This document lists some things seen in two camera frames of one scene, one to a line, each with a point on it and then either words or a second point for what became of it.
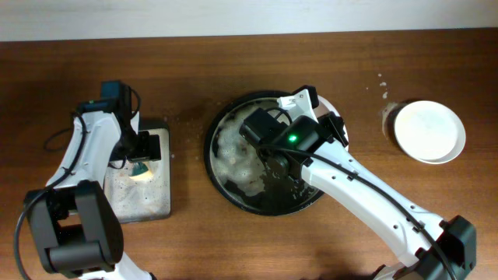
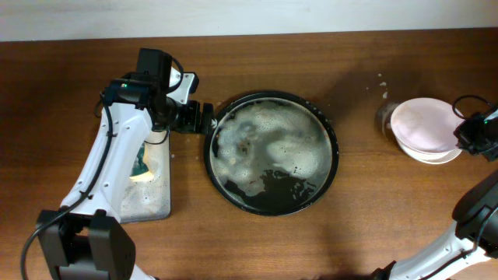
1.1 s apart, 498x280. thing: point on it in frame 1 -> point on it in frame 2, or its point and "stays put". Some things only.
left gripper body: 145,147 -> 195,117
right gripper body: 335,127 -> 468,136
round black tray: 236,167 stays put
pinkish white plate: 325,106 -> 426,124
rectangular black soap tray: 149,197 stays put
